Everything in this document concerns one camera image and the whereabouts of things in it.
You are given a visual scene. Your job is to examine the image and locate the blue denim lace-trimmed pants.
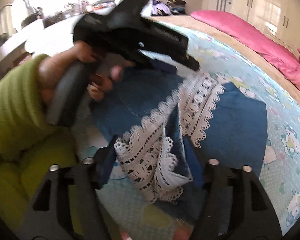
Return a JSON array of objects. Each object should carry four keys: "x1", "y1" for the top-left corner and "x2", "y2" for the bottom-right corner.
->
[{"x1": 90, "y1": 68, "x2": 268, "y2": 223}]

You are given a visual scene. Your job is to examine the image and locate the green left sleeve forearm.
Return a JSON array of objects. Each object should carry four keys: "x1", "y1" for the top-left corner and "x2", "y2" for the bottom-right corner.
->
[{"x1": 0, "y1": 54, "x2": 77, "y2": 233}]

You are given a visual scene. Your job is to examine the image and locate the left hand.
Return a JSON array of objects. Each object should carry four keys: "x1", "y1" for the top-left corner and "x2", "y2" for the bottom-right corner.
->
[{"x1": 38, "y1": 41, "x2": 134, "y2": 106}]

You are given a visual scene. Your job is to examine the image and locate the pile of clothes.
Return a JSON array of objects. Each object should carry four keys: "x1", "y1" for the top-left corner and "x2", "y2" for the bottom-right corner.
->
[{"x1": 150, "y1": 0, "x2": 187, "y2": 16}]

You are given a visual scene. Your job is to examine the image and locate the light blue cartoon-cat bedsheet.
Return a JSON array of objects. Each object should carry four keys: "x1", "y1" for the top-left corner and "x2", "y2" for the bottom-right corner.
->
[{"x1": 74, "y1": 29, "x2": 300, "y2": 239}]

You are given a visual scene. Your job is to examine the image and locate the white curved footboard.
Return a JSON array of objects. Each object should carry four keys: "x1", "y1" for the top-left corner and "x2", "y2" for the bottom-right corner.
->
[{"x1": 0, "y1": 16, "x2": 79, "y2": 80}]

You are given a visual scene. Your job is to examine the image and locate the cream glossy wardrobe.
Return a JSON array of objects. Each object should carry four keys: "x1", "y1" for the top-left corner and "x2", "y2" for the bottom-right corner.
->
[{"x1": 231, "y1": 0, "x2": 300, "y2": 56}]

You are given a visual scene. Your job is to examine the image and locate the pink duvet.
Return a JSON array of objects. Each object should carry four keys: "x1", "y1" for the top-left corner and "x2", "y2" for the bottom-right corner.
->
[{"x1": 191, "y1": 10, "x2": 300, "y2": 91}]

